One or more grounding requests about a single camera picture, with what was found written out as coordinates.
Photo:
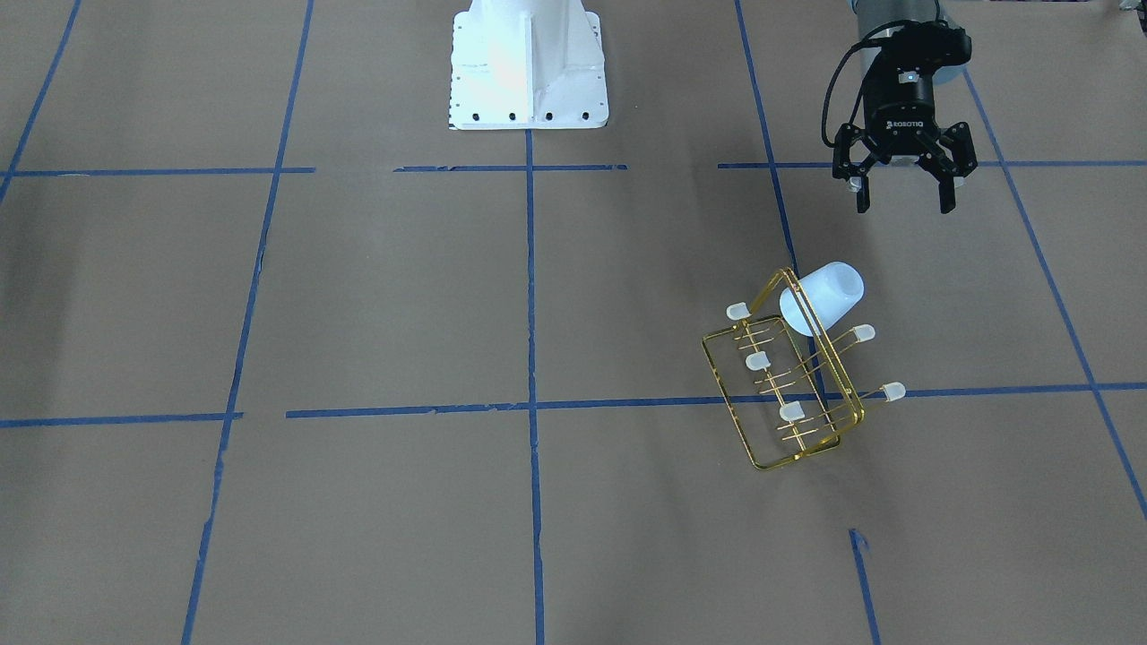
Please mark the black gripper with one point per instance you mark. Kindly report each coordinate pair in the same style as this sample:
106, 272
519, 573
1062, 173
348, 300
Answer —
901, 119

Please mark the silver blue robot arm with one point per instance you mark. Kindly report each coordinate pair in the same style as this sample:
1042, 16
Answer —
870, 16

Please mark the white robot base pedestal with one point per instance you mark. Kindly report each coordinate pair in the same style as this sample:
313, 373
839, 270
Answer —
527, 64

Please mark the light blue plastic cup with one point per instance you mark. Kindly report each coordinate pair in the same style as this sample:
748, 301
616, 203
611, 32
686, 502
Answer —
826, 295

